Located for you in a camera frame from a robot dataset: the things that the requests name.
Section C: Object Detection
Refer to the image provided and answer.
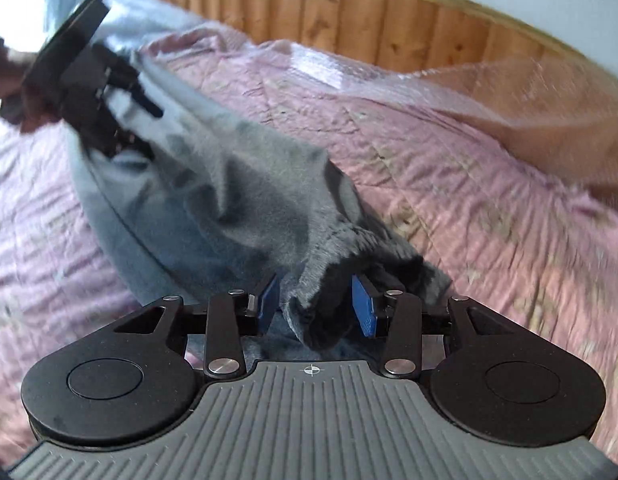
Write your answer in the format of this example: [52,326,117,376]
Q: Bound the wooden headboard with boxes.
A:
[139,0,618,126]

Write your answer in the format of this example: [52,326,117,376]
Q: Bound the grey pants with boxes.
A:
[64,45,455,361]

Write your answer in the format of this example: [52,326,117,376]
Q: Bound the clear bubble wrap sheet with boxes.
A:
[44,0,618,196]

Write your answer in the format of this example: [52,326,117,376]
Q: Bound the pink bear print quilt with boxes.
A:
[0,25,618,461]

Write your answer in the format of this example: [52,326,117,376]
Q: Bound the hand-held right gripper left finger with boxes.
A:
[114,273,281,380]

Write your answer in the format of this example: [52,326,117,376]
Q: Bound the person's left hand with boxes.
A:
[0,32,64,133]

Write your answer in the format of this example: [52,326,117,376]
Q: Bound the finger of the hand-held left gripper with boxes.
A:
[103,55,164,117]
[91,127,152,160]

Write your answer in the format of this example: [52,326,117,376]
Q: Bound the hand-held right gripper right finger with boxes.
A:
[353,275,511,380]

